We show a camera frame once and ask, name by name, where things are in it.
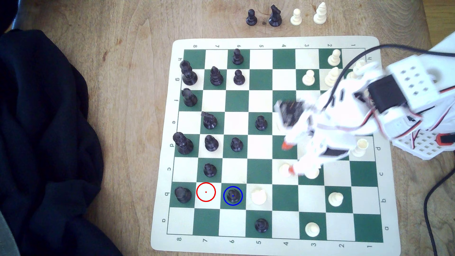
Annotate white king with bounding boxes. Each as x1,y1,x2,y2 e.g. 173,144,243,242
350,60,367,79

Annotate dark blue object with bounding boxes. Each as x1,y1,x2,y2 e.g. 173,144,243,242
0,0,20,34

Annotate black queen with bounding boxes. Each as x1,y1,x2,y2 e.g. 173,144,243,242
173,132,194,155

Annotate black cloth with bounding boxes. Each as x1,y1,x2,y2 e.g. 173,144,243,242
0,28,123,256

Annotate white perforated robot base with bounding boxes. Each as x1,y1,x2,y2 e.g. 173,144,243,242
391,128,455,160

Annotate black bishop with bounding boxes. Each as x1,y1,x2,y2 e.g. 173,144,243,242
210,66,224,86

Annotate black camera circuit board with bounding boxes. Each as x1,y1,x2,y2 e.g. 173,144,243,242
275,100,308,129

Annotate orange black clamp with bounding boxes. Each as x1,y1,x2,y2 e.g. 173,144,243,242
437,133,455,146

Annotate grey object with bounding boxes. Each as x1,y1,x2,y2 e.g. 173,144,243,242
0,211,20,256

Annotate green white chess board mat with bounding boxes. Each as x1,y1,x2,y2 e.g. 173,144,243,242
150,36,401,254

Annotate black king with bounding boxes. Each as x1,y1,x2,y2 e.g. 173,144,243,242
179,60,198,86

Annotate black knight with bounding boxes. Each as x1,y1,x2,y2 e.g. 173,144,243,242
201,111,218,130
268,5,283,27

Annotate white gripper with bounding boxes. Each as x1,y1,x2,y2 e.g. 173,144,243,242
282,62,379,177

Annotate white rook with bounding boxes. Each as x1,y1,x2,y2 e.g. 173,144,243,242
352,139,369,158

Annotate black camera cable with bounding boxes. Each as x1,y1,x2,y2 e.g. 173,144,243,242
314,43,455,107

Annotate white bishop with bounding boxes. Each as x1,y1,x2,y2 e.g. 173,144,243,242
324,66,340,87
313,2,328,25

